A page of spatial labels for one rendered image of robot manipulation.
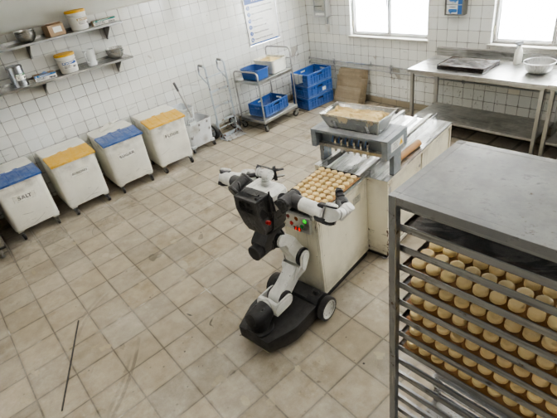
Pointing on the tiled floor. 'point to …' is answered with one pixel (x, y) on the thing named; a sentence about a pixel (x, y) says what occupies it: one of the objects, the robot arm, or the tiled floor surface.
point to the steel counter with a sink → (512, 77)
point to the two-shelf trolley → (261, 96)
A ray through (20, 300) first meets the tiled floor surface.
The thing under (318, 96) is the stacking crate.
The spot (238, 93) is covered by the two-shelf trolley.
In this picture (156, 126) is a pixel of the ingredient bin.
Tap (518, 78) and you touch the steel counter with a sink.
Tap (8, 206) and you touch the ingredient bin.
